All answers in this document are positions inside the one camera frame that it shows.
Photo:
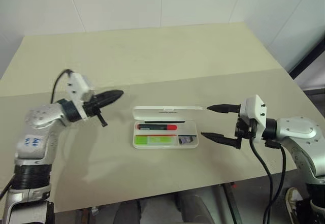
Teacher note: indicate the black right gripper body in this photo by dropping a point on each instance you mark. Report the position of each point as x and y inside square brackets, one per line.
[245, 128]

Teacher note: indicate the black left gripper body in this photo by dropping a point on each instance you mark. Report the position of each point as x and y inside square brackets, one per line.
[90, 108]

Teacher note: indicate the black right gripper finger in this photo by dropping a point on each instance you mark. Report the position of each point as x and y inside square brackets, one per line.
[223, 108]
[218, 137]

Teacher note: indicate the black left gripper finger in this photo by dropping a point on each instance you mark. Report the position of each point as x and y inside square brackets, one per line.
[109, 101]
[111, 93]

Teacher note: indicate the white plastic pencil case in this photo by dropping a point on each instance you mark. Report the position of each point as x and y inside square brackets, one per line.
[152, 112]

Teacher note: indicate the green eraser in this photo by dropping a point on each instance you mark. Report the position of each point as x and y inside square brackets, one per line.
[142, 140]

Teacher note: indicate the black pen with red cap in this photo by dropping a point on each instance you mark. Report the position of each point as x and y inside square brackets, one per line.
[157, 126]

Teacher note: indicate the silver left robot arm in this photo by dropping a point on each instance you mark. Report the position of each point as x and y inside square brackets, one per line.
[40, 117]

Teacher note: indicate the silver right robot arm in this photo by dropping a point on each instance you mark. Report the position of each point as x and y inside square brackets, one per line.
[299, 132]

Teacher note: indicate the small dark purple sharpener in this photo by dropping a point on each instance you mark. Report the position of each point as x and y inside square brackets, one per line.
[184, 140]

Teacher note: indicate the grey rounded shape under table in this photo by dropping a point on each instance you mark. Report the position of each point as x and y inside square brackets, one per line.
[195, 206]

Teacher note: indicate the white sneaker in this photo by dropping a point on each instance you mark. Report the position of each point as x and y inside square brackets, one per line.
[292, 201]

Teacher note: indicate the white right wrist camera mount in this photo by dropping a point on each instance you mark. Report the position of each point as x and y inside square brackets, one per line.
[251, 107]

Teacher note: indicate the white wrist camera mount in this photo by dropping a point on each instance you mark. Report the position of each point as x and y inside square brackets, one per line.
[251, 107]
[76, 84]

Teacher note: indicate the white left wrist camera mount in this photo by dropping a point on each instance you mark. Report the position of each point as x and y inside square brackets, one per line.
[76, 84]

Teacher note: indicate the black table frame bar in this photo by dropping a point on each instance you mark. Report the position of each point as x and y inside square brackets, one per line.
[234, 206]

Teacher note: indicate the black metal frame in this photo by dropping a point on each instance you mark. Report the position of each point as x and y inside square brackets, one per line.
[312, 81]

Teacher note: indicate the small metal table bracket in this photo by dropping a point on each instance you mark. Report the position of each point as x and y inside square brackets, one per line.
[95, 210]

